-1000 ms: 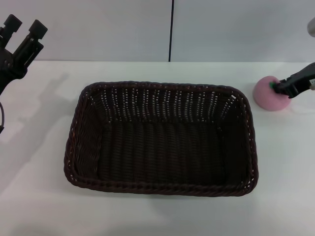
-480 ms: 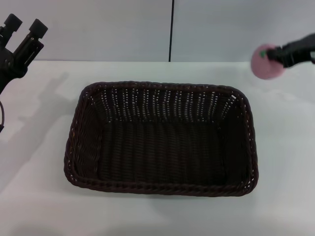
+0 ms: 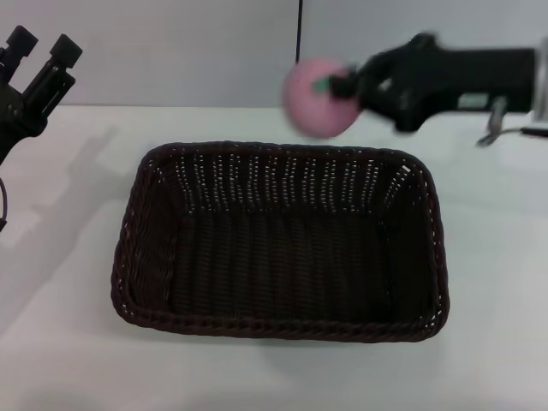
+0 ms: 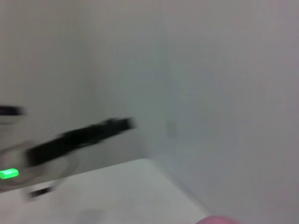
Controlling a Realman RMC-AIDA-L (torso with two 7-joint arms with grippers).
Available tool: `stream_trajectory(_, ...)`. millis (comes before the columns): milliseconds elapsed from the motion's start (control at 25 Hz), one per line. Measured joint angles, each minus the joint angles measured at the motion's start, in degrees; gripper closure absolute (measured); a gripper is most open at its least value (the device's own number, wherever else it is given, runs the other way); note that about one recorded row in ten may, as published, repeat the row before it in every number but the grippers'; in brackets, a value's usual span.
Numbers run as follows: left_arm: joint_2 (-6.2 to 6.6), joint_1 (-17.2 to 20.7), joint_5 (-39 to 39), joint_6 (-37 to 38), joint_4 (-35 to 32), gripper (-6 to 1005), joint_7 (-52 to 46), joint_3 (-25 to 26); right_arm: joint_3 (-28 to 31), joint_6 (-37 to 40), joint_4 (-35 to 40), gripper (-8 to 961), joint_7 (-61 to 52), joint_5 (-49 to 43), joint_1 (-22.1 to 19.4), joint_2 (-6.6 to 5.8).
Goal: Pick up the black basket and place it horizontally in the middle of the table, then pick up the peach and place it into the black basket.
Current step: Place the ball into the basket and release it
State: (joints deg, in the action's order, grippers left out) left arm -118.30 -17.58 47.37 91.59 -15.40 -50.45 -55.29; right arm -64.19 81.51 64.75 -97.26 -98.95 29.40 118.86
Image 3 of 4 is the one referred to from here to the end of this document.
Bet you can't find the pink toy peach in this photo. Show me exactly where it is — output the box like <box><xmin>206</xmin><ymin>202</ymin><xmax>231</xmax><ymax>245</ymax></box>
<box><xmin>281</xmin><ymin>57</ymin><xmax>365</xmax><ymax>139</ymax></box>

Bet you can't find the black cable plug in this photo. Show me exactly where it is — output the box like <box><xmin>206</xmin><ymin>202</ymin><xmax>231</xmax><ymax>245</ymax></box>
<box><xmin>519</xmin><ymin>122</ymin><xmax>548</xmax><ymax>139</ymax></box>

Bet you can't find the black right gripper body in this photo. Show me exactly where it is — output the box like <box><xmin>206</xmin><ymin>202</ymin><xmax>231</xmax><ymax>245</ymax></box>
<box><xmin>404</xmin><ymin>31</ymin><xmax>537</xmax><ymax>126</ymax></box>

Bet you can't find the grey left arm cable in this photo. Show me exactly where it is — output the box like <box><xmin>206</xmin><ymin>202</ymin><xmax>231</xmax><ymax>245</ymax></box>
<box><xmin>0</xmin><ymin>176</ymin><xmax>10</xmax><ymax>235</ymax></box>

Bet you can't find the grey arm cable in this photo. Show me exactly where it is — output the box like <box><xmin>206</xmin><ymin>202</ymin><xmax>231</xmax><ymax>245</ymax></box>
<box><xmin>476</xmin><ymin>96</ymin><xmax>526</xmax><ymax>147</ymax></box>
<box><xmin>0</xmin><ymin>176</ymin><xmax>10</xmax><ymax>235</ymax></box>

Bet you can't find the dark brown woven basket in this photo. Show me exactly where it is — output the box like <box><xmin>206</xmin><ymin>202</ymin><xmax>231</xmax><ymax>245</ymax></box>
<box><xmin>110</xmin><ymin>140</ymin><xmax>451</xmax><ymax>343</ymax></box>

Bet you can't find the grey right arm cable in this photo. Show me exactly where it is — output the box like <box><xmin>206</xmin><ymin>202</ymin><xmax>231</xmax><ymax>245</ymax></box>
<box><xmin>476</xmin><ymin>96</ymin><xmax>526</xmax><ymax>147</ymax></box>

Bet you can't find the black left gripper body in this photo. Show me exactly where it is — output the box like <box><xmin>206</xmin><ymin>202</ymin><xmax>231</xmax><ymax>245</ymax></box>
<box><xmin>0</xmin><ymin>80</ymin><xmax>49</xmax><ymax>166</ymax></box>

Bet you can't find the black vertical wall strip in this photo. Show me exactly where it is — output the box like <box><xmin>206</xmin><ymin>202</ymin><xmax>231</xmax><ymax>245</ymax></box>
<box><xmin>295</xmin><ymin>0</ymin><xmax>306</xmax><ymax>65</ymax></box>

